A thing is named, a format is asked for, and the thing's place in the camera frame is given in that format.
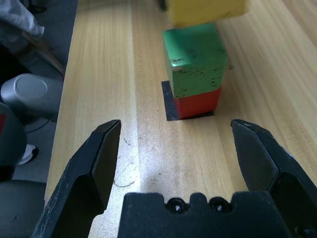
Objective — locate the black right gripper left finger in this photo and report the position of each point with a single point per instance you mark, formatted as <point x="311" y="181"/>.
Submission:
<point x="81" y="173"/>

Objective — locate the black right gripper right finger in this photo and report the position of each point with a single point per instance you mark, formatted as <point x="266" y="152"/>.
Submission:
<point x="272" y="168"/>

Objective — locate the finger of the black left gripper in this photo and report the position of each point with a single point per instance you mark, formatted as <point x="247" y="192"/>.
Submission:
<point x="163" y="4"/>

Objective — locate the yellow wooden block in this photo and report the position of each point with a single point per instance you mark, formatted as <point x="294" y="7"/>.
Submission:
<point x="205" y="11"/>

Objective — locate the green wooden block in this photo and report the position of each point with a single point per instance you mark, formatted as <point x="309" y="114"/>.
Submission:
<point x="195" y="62"/>

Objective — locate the red wooden block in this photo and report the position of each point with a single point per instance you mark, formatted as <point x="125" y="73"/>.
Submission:
<point x="198" y="104"/>

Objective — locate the forearm in cream printed sleeve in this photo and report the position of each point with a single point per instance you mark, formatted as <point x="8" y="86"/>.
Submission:
<point x="15" y="19"/>

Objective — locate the white sneaker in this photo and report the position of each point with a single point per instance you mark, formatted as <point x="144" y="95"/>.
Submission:
<point x="28" y="155"/>

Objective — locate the black square tape marker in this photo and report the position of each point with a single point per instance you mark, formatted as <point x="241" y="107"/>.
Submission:
<point x="169" y="104"/>

